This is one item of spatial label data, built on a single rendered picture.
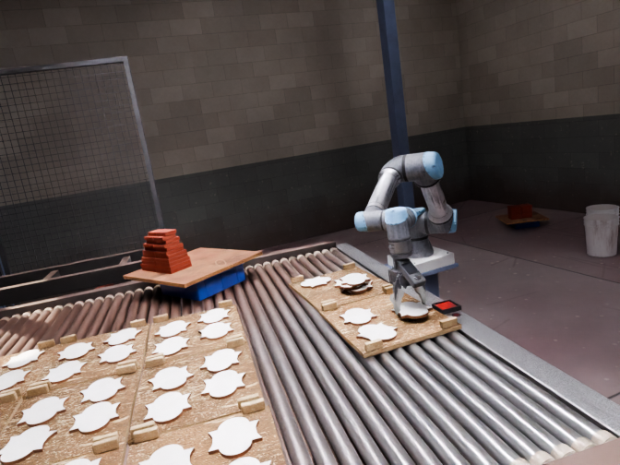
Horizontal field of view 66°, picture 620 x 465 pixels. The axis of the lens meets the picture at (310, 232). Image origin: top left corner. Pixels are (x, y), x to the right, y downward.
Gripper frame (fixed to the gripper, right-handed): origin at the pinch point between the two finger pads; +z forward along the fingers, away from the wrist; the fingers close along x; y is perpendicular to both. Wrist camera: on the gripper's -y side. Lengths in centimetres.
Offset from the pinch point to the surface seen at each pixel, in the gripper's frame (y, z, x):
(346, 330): 3.8, 2.5, 23.6
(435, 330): -13.6, 3.6, 0.0
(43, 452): -16, 4, 114
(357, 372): -20.0, 6.0, 30.4
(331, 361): -9.7, 5.2, 34.5
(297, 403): -26, 6, 51
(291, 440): -40, 7, 57
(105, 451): -24, 4, 99
